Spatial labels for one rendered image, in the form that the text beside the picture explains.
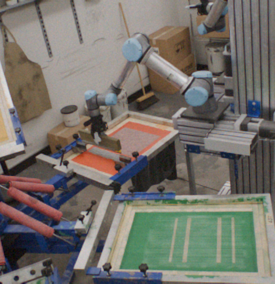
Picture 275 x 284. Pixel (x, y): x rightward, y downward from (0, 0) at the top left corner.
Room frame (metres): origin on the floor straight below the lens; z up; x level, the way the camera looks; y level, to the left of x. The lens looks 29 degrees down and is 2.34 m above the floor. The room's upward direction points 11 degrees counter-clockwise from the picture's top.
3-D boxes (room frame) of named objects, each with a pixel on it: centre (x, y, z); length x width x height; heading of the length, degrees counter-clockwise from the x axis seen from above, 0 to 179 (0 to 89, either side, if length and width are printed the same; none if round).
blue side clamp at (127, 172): (2.15, 0.06, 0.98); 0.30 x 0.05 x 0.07; 134
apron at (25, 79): (4.30, 1.03, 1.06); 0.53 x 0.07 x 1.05; 134
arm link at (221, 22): (2.89, -0.75, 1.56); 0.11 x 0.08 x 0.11; 116
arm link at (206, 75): (2.21, -0.45, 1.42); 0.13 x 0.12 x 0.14; 155
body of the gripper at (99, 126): (2.36, 0.19, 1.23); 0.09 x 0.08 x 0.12; 44
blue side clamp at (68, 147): (2.55, 0.44, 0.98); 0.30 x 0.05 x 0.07; 134
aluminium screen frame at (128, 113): (2.51, 0.08, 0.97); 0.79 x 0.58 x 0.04; 134
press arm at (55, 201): (2.21, 0.39, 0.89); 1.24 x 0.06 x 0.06; 134
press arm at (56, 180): (2.13, 0.48, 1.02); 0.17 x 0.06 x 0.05; 134
